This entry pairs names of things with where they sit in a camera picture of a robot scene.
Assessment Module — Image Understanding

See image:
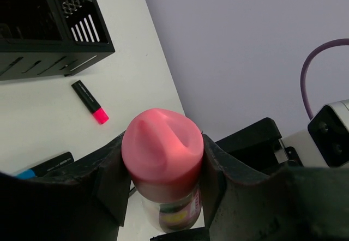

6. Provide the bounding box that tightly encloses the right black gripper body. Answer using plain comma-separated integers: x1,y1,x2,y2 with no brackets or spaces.
216,117,303,174

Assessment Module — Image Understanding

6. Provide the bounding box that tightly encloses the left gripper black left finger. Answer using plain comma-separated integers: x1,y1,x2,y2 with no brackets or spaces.
1,136,130,240

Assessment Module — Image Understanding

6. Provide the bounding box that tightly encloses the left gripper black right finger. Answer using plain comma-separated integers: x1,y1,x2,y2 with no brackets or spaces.
200,136,348,240

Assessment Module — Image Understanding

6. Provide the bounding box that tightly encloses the pink capped black highlighter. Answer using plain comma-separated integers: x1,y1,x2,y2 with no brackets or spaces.
71,80,109,125

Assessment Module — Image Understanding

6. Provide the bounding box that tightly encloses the pink capped tube of clips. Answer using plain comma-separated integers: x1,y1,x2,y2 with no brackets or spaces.
121,108,204,233

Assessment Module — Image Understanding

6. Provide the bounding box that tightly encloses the blue capped black highlighter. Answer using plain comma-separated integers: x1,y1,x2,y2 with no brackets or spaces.
15,152,74,179

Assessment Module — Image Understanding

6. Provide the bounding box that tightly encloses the black two-slot organizer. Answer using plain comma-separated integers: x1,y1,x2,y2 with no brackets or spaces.
1,0,115,81

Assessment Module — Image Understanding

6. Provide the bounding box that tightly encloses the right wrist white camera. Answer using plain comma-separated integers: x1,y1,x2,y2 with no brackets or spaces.
308,100,348,167

